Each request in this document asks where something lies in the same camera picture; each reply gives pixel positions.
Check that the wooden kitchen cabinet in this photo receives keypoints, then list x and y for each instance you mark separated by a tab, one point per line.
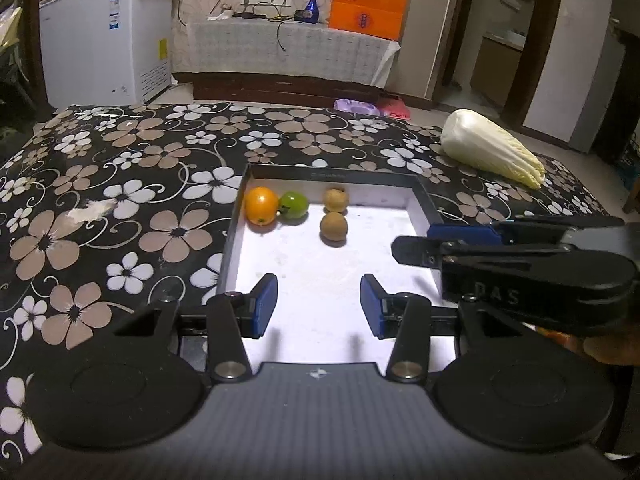
495	65

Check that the pink slipper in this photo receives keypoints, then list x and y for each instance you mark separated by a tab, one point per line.
394	109

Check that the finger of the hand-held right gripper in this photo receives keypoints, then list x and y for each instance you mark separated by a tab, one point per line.
462	231
417	251

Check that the black floral tablecloth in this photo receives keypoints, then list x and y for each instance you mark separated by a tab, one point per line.
150	160

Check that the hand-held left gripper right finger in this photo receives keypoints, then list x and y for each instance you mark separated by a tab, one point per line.
372	305

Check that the white chest freezer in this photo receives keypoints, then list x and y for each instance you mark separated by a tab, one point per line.
95	40

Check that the napa cabbage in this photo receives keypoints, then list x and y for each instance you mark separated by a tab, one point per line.
487	147

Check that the green fruit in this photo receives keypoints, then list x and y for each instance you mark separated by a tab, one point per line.
293	204

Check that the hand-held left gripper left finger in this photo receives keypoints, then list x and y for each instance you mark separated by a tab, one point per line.
265	305

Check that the white wall power strip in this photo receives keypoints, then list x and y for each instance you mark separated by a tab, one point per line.
266	0

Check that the white checked cabinet cloth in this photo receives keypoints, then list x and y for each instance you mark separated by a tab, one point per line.
290	50

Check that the purple slipper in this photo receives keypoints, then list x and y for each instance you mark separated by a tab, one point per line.
356	107

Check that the white and black scooter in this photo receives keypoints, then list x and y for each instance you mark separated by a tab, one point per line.
10	35

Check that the brown kiwi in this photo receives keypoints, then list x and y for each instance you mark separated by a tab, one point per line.
333	227
335	199

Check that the black box with white inside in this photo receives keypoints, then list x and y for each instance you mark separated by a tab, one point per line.
310	280

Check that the orange cardboard box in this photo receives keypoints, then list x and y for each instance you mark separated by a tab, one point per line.
370	5

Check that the blue glass bottle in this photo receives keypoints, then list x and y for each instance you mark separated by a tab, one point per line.
312	7

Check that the person's right hand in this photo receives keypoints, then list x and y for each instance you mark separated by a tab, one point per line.
620	347

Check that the large orange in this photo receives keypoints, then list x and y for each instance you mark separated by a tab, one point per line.
261	205

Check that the dark wooden tv cabinet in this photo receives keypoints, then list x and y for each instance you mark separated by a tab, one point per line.
280	91

